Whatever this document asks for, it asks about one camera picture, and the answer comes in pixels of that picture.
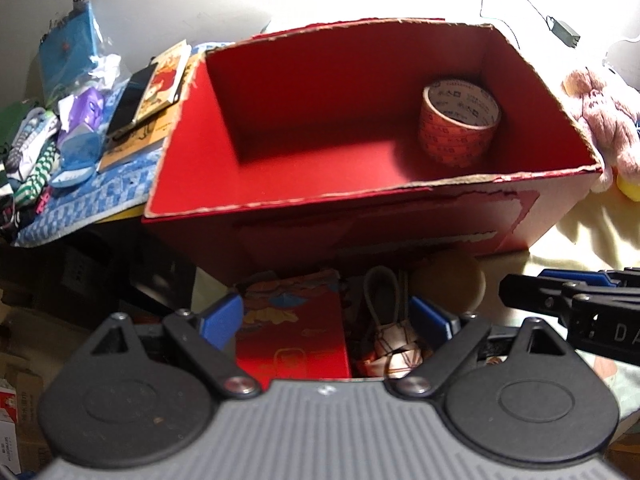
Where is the purple white package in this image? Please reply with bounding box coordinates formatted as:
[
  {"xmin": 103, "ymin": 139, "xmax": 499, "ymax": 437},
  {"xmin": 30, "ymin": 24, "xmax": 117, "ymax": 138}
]
[{"xmin": 58, "ymin": 88, "xmax": 104, "ymax": 132}]

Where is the brown wooden gourd massager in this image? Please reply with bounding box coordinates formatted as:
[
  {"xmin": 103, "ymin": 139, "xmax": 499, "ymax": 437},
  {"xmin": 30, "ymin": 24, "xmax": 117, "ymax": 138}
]
[{"xmin": 409, "ymin": 249, "xmax": 486, "ymax": 314}]

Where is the yellow plush toy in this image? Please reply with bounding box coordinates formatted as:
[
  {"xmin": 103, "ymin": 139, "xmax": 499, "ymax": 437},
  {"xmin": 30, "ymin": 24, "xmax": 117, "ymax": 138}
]
[{"xmin": 616, "ymin": 174, "xmax": 640, "ymax": 203}]

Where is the red gift bag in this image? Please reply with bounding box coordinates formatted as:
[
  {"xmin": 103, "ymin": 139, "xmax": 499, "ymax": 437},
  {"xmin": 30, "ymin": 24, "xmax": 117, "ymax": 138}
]
[{"xmin": 235, "ymin": 270, "xmax": 350, "ymax": 389}]

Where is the black power adapter with cable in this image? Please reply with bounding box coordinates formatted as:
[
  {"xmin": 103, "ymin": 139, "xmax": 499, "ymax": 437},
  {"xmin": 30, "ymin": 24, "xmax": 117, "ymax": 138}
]
[{"xmin": 478, "ymin": 0, "xmax": 580, "ymax": 49}]

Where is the black smartphone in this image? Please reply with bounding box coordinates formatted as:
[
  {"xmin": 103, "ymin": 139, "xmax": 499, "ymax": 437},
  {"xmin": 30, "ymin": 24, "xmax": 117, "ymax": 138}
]
[{"xmin": 106, "ymin": 63, "xmax": 157, "ymax": 139}]

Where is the red printed tape roll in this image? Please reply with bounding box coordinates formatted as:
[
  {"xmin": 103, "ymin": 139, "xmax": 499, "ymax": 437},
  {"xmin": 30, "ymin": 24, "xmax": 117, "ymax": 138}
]
[{"xmin": 419, "ymin": 79, "xmax": 501, "ymax": 168}]

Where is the pink plush toy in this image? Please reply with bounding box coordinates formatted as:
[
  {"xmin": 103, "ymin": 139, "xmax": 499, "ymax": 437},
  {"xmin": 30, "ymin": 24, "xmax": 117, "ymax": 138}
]
[{"xmin": 562, "ymin": 66, "xmax": 639, "ymax": 193}]

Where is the blue bag in plastic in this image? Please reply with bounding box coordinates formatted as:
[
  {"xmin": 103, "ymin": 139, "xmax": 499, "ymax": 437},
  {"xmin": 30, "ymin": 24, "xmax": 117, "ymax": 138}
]
[{"xmin": 38, "ymin": 0, "xmax": 103, "ymax": 107}]

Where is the blue checkered towel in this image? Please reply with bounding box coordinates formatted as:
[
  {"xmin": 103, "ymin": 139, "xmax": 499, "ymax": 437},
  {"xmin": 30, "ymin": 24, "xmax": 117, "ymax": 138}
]
[{"xmin": 14, "ymin": 41, "xmax": 237, "ymax": 248}]

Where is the red cardboard box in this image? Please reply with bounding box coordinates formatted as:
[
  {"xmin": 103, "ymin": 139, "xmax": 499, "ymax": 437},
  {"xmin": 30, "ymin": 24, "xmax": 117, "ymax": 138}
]
[{"xmin": 144, "ymin": 20, "xmax": 601, "ymax": 285}]

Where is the orange cover book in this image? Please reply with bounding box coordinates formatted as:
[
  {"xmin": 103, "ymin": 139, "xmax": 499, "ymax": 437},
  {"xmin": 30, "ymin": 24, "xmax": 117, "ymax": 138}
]
[{"xmin": 98, "ymin": 56, "xmax": 196, "ymax": 174}]

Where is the green white striped cloth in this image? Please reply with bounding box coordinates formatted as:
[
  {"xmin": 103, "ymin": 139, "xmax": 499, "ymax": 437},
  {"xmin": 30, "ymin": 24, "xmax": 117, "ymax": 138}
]
[{"xmin": 14, "ymin": 140, "xmax": 58, "ymax": 209}]

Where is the small cartoon cover book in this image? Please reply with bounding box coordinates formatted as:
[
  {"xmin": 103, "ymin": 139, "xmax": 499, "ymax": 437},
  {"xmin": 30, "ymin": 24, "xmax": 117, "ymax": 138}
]
[{"xmin": 134, "ymin": 40, "xmax": 192, "ymax": 122}]

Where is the brown paper bag with handle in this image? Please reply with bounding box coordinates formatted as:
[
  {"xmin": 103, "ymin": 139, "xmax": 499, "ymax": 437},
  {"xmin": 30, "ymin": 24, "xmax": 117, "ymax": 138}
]
[{"xmin": 355, "ymin": 266, "xmax": 433, "ymax": 378}]

